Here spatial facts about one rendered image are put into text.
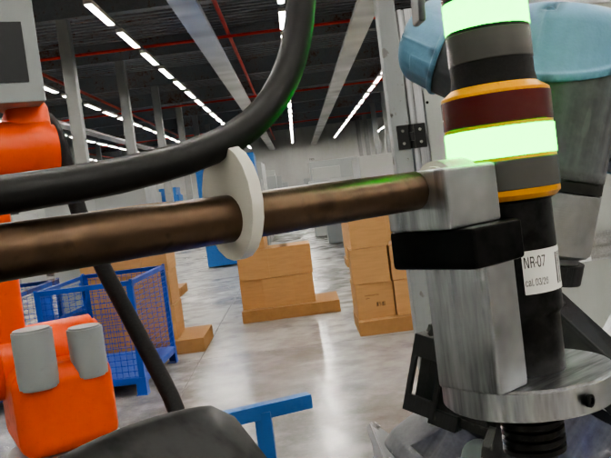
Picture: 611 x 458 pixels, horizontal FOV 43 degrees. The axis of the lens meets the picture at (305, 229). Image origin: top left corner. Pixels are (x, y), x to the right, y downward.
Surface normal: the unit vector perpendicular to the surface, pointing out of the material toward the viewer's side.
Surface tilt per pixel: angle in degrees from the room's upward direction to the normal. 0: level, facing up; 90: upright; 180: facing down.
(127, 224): 67
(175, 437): 41
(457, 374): 90
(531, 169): 90
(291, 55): 74
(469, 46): 90
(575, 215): 100
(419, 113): 90
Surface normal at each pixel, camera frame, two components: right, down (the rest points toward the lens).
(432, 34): -0.63, -0.14
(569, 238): 0.35, 0.18
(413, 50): -0.76, 0.25
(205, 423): 0.47, -0.83
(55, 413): 0.47, -0.01
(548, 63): -0.47, 0.00
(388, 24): 0.10, 0.04
